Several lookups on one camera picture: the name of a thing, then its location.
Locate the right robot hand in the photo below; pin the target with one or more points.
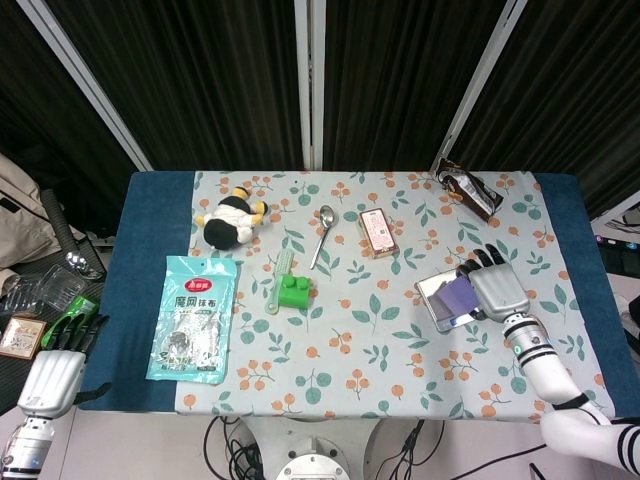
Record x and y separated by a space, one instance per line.
492 287

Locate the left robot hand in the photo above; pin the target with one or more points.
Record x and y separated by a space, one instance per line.
55 367

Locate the purple cube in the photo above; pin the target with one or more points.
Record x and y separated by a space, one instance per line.
462 295

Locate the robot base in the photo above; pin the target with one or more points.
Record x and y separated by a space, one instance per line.
312 455

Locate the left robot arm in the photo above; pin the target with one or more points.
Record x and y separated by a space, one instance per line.
25 445

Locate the brown framed box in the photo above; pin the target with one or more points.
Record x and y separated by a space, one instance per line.
20 336

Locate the green packet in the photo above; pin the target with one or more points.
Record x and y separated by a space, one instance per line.
75 307

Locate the clear plastic tray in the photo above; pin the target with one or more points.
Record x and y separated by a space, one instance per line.
55 287

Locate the brown snack packet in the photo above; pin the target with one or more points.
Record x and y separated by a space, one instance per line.
469 190

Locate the metal ladle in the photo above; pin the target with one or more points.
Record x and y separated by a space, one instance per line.
80 262

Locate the blue table mat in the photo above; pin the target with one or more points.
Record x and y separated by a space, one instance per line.
135 280

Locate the pink printed small box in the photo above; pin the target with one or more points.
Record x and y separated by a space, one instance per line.
378 233

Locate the floral tablecloth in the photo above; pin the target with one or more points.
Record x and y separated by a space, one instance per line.
380 360

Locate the cleaning cloth package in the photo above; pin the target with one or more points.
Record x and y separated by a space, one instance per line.
192 320

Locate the beige bag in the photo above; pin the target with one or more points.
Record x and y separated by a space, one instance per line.
22 215

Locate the metal spoon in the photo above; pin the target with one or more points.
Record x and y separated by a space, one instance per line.
324 235

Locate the green toy block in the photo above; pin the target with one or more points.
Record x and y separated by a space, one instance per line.
294 292

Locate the light green comb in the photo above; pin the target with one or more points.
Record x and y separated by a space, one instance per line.
279 282

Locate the black white plush toy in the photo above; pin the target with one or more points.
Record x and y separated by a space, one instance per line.
231 219

